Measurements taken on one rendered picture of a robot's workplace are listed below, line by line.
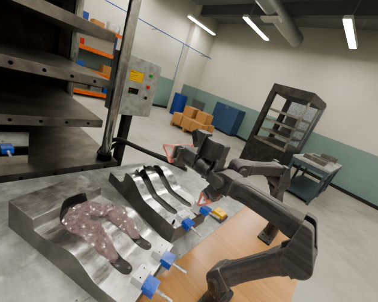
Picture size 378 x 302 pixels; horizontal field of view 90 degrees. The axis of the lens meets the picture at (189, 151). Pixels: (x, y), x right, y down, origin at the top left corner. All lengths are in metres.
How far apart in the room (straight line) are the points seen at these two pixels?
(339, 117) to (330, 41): 2.38
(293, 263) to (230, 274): 0.20
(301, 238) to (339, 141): 6.75
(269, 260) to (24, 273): 0.67
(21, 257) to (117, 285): 0.31
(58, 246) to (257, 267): 0.56
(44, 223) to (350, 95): 7.28
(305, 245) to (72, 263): 0.61
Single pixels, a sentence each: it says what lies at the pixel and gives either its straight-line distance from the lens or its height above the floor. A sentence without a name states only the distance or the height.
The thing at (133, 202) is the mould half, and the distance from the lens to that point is 0.98.
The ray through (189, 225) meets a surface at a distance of 0.83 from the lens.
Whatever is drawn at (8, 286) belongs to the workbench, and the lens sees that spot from 0.77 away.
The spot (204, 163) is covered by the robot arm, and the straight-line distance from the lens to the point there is 0.59.
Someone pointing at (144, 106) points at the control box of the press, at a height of 1.15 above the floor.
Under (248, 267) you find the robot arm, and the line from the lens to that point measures 0.62.
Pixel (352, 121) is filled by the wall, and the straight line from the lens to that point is 7.22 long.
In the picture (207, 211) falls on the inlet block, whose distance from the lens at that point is 0.89.
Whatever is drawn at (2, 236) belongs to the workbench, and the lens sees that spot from 0.88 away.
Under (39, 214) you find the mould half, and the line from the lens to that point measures 0.78.
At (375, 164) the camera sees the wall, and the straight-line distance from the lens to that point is 7.17.
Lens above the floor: 1.43
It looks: 19 degrees down
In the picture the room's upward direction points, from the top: 20 degrees clockwise
